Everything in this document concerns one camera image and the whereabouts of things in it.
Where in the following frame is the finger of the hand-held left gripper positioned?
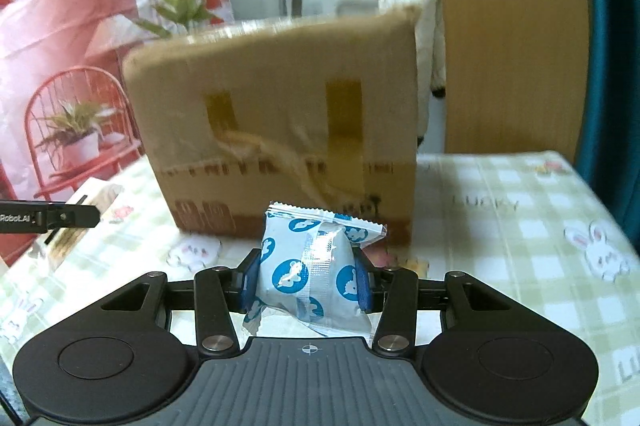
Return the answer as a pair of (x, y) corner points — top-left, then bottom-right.
(0, 201), (101, 243)

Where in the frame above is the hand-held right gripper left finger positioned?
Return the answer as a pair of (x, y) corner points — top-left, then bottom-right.
(100, 248), (262, 354)

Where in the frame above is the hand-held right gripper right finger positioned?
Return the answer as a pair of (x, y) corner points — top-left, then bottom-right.
(352, 248), (507, 353)

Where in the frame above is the small box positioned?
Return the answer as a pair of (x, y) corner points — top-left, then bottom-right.
(47, 180), (125, 267)

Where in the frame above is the white blue snack packet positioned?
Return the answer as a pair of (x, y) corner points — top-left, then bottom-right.
(242, 201), (389, 343)

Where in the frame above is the brown cardboard box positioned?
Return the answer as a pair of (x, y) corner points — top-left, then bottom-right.
(122, 6), (422, 249)

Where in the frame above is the checked bunny tablecloth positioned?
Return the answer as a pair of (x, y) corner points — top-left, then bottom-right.
(0, 150), (640, 426)

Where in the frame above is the red printed backdrop cloth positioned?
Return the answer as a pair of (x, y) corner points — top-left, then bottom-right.
(0, 0), (236, 267)

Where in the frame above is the wooden board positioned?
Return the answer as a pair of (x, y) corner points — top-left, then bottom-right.
(425, 0), (591, 157)

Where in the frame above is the teal curtain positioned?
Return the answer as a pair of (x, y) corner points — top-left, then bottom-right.
(572, 0), (640, 253)

